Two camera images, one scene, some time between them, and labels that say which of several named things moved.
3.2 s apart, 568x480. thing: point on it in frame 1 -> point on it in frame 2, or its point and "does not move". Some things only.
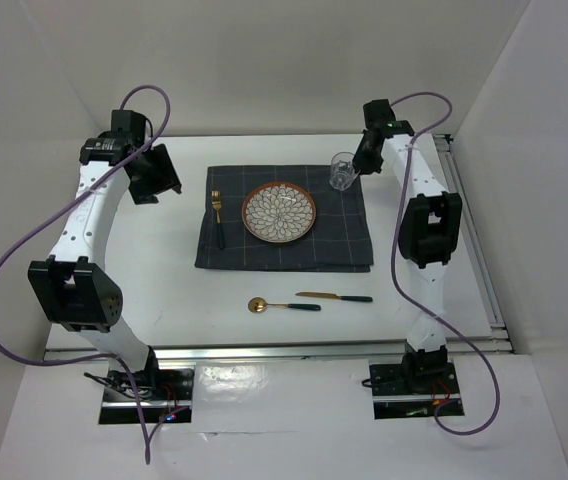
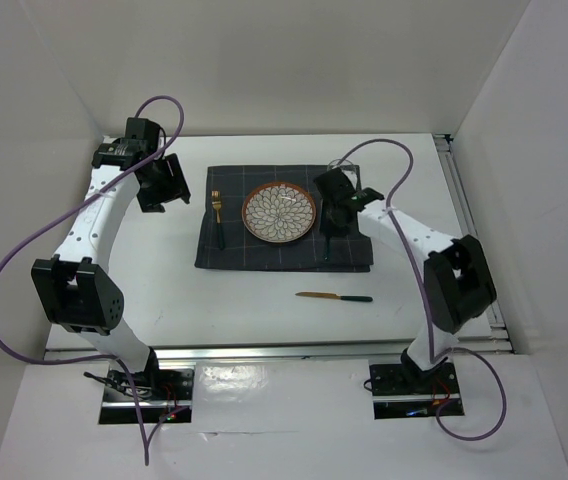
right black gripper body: [366, 158] -> [329, 226]
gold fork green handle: [216, 201] does not move
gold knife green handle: [336, 296] does not move
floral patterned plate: [278, 212] does not move
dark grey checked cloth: [338, 240] does not move
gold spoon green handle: [257, 304] -> [328, 238]
